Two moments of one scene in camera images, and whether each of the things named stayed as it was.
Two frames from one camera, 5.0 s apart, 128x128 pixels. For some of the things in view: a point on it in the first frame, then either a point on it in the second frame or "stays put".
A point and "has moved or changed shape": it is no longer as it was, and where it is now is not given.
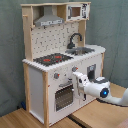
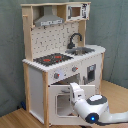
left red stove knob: x=56 y=75 stays put
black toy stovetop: x=52 y=58 stays put
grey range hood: x=48 y=18 stays put
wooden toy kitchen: x=56 y=49 stays put
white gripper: x=81 y=81 to x=76 y=93
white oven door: x=64 y=97 has moved or changed shape
